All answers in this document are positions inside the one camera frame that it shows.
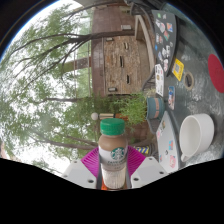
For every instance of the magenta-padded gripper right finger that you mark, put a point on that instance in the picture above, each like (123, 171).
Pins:
(148, 171)

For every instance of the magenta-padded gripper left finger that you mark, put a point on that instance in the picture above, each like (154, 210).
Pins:
(78, 173)

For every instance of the green-capped coffee drink bottle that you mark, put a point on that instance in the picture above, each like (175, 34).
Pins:
(113, 156)

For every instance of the blue yellow striped cone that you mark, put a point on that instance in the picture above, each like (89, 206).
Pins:
(141, 150)

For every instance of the silver laptop with stickers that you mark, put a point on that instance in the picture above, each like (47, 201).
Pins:
(168, 143)

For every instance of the white ceramic cup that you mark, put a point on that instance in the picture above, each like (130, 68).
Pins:
(196, 133)

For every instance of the potted green plant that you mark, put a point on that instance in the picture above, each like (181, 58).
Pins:
(155, 108)

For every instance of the colourful photo card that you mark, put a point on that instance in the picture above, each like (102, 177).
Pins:
(171, 98)

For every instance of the white sticker sheet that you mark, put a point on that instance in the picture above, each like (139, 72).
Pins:
(159, 80)

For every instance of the tape roll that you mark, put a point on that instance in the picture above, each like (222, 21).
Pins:
(185, 81)

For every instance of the yellow card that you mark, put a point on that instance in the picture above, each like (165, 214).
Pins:
(178, 69)

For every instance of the flat round red coaster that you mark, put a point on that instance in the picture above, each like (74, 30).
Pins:
(217, 73)

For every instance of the black laptop with stickers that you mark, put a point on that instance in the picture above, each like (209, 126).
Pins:
(163, 40)

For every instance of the wooden lamp post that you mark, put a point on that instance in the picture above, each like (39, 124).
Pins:
(106, 116)

